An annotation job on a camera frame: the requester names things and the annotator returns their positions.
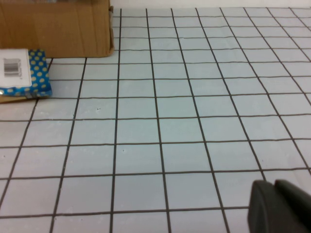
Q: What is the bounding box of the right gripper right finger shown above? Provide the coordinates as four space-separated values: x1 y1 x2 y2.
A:
276 179 311 230

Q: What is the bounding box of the blue chips bag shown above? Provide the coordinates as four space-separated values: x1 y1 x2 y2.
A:
0 48 53 99

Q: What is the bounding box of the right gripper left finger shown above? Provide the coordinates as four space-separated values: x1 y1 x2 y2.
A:
247 180 309 233

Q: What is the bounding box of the taped cardboard box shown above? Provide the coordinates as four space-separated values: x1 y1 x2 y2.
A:
0 0 115 59

